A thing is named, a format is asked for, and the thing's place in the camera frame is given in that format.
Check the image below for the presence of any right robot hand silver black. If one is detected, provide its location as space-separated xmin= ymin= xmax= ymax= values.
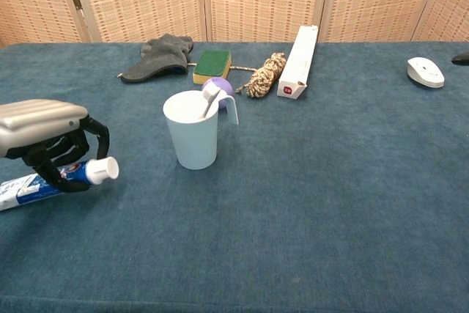
xmin=449 ymin=0 xmax=469 ymax=66

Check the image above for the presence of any long white cardboard box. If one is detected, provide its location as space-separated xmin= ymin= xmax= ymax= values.
xmin=276 ymin=25 xmax=319 ymax=100

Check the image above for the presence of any grey cloth glove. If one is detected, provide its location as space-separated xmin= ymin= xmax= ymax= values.
xmin=117 ymin=33 xmax=194 ymax=84

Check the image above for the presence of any blue table cloth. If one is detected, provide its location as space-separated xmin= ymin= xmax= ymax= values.
xmin=0 ymin=40 xmax=469 ymax=313

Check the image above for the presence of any purple ball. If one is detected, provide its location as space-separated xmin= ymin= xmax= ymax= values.
xmin=201 ymin=77 xmax=235 ymax=109

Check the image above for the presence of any light blue cup white handle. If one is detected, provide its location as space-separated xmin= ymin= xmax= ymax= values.
xmin=162 ymin=89 xmax=240 ymax=171

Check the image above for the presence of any blue white toothpaste tube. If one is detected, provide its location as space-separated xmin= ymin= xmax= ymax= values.
xmin=0 ymin=156 xmax=120 ymax=213

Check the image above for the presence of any coiled beige braided rope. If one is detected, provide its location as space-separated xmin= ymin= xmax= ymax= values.
xmin=229 ymin=51 xmax=287 ymax=100

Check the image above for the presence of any white toothbrush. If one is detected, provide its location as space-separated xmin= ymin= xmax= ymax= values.
xmin=197 ymin=87 xmax=221 ymax=120

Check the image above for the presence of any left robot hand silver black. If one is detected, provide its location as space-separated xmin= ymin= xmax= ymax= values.
xmin=0 ymin=98 xmax=111 ymax=194

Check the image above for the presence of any green yellow sponge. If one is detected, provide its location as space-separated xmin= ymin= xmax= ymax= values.
xmin=192 ymin=50 xmax=232 ymax=86

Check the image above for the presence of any white computer mouse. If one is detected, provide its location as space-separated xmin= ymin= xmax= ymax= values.
xmin=406 ymin=56 xmax=446 ymax=89

